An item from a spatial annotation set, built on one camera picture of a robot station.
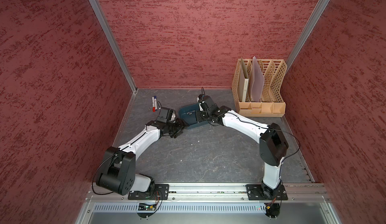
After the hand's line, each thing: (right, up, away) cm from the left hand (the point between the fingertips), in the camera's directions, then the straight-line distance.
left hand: (186, 130), depth 86 cm
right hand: (+6, +8, +3) cm, 11 cm away
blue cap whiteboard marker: (-26, +16, +24) cm, 39 cm away
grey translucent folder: (+48, +31, +17) cm, 60 cm away
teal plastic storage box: (-1, +9, +18) cm, 20 cm away
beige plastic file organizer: (+57, +16, +15) cm, 61 cm away
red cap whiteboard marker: (-27, +15, +25) cm, 39 cm away
